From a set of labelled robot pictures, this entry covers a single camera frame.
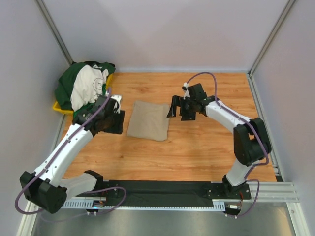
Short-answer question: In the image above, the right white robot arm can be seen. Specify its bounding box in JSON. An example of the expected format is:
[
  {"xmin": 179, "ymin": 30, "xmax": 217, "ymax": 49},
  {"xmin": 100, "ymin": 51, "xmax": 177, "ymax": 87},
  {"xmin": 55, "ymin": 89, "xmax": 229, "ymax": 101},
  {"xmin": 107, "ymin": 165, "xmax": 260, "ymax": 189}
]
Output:
[{"xmin": 167, "ymin": 84, "xmax": 272, "ymax": 199}]

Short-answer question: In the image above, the dark green t shirt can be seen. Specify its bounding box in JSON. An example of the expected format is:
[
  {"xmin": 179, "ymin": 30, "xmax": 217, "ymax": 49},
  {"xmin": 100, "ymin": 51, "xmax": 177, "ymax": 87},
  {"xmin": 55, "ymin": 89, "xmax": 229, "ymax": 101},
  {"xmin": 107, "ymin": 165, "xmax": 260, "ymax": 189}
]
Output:
[{"xmin": 54, "ymin": 61, "xmax": 116, "ymax": 113}]

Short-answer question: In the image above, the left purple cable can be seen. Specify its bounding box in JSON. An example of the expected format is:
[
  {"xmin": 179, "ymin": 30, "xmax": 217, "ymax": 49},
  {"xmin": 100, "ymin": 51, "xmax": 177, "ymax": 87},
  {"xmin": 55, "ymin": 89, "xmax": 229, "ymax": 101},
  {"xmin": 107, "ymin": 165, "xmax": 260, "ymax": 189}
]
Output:
[{"xmin": 14, "ymin": 87, "xmax": 127, "ymax": 222}]

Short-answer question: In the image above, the yellow plastic tray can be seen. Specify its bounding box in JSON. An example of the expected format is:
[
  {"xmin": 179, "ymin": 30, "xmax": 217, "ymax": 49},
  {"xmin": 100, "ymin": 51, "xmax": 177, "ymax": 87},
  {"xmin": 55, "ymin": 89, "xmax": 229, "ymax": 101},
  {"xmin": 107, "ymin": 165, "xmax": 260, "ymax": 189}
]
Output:
[{"xmin": 53, "ymin": 73, "xmax": 114, "ymax": 116}]

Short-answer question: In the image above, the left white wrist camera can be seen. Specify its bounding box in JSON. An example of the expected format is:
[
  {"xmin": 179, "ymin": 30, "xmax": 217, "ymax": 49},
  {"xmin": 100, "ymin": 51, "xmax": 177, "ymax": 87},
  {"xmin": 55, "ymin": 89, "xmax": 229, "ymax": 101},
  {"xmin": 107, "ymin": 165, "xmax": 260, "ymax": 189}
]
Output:
[{"xmin": 111, "ymin": 94, "xmax": 122, "ymax": 104}]

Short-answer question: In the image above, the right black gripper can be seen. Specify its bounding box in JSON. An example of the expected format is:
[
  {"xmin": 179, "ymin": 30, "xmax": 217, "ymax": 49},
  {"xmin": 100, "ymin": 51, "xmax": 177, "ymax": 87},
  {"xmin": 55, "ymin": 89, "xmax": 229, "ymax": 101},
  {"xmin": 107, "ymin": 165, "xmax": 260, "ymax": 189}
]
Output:
[{"xmin": 167, "ymin": 96, "xmax": 196, "ymax": 121}]

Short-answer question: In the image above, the beige t shirt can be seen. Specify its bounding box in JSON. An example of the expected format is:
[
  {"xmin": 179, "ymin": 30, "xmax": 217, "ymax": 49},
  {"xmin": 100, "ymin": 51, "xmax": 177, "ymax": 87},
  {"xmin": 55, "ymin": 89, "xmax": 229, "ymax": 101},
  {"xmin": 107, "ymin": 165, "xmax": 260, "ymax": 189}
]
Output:
[{"xmin": 126, "ymin": 101, "xmax": 170, "ymax": 142}]

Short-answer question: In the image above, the white printed t shirt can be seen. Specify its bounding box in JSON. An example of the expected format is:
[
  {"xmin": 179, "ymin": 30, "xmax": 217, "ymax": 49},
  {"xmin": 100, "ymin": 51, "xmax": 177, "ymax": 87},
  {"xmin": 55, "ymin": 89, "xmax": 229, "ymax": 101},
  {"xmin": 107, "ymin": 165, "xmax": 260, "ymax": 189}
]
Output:
[{"xmin": 70, "ymin": 65, "xmax": 109, "ymax": 111}]

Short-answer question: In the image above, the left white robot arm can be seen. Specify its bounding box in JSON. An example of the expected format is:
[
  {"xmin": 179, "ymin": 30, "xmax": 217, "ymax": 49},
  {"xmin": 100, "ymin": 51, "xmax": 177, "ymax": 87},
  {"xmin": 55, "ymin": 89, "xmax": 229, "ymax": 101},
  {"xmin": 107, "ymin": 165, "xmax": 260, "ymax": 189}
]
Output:
[{"xmin": 18, "ymin": 93, "xmax": 125, "ymax": 214}]

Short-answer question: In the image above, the slotted cable duct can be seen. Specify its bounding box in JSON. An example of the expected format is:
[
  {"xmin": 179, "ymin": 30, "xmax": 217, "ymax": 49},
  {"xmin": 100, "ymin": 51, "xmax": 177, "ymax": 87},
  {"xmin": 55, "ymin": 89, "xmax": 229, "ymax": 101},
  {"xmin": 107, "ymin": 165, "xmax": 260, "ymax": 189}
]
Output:
[{"xmin": 62, "ymin": 197, "xmax": 241, "ymax": 212}]

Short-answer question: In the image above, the aluminium frame rail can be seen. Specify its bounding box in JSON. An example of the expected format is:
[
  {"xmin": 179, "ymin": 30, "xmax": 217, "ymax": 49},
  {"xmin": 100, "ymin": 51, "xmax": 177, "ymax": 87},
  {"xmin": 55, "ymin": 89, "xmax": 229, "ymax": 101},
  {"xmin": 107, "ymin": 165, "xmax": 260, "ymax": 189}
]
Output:
[{"xmin": 257, "ymin": 182, "xmax": 299, "ymax": 203}]

